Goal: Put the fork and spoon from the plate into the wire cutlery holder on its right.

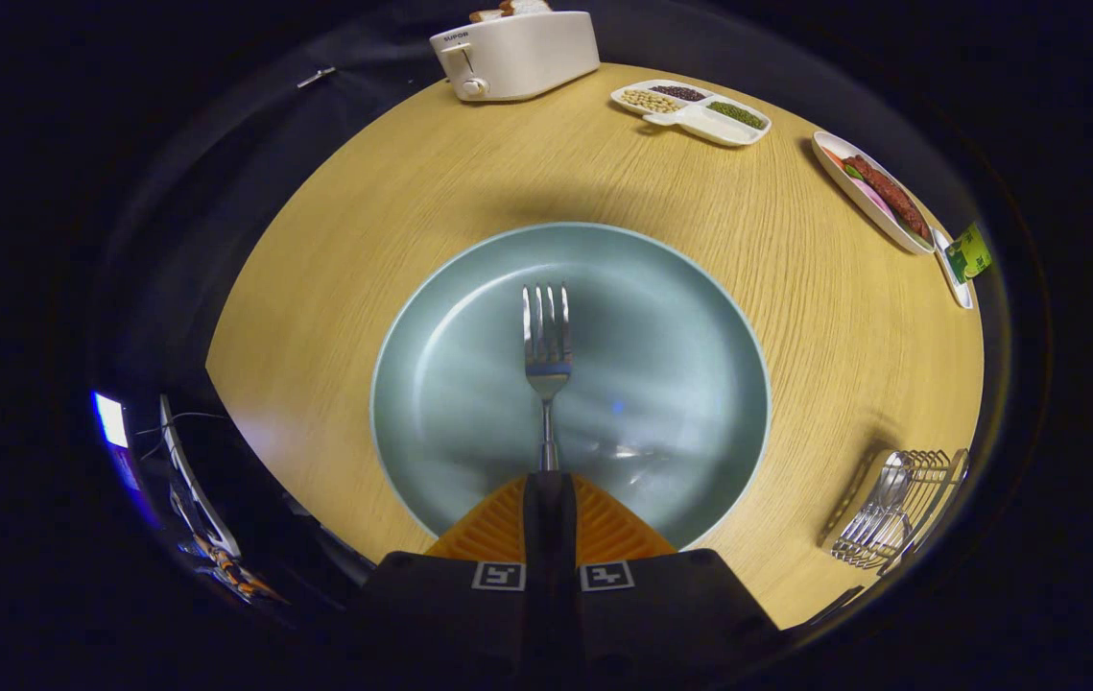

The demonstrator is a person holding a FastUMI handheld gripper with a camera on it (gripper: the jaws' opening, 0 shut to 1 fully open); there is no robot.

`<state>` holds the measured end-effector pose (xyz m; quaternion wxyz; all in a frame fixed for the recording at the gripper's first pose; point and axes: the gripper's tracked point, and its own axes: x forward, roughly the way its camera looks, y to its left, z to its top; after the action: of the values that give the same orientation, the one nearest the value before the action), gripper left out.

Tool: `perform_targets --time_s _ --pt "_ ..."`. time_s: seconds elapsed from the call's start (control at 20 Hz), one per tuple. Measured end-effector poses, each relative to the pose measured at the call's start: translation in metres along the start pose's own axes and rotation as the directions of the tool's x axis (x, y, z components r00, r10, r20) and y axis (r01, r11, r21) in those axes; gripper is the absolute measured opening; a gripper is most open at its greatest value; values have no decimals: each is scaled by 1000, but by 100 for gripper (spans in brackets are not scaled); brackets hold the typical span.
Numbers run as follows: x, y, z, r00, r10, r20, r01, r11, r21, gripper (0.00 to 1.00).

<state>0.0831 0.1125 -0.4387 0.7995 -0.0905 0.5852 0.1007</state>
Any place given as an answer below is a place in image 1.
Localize pink ham slice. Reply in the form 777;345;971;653
858;178;897;222

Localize white framed device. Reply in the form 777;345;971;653
159;393;242;558

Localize wooden handle metal fork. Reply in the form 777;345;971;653
522;284;574;473

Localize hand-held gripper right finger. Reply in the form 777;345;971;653
551;472;782;675

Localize wooden handle metal spoon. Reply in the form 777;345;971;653
867;453;913;538

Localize colourful printed item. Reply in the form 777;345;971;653
181;537;288;606

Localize white divided dish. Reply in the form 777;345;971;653
609;80;772;148

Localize white toaster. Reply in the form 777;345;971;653
429;10;601;103

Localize white square coaster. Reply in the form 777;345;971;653
932;227;974;310

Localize metal wire drain basket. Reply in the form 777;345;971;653
829;448;971;577

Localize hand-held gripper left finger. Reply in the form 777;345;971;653
354;472;552;675

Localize white oval food plate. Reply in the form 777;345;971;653
812;131;937;256

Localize green label drink bottle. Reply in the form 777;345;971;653
945;223;993;284

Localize pile of green beans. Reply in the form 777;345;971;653
705;101;768;131

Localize lit computer screen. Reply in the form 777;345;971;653
93;391;163;529

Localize pale green round plate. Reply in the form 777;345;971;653
370;223;772;553

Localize brown meat piece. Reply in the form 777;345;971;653
842;155;931;241

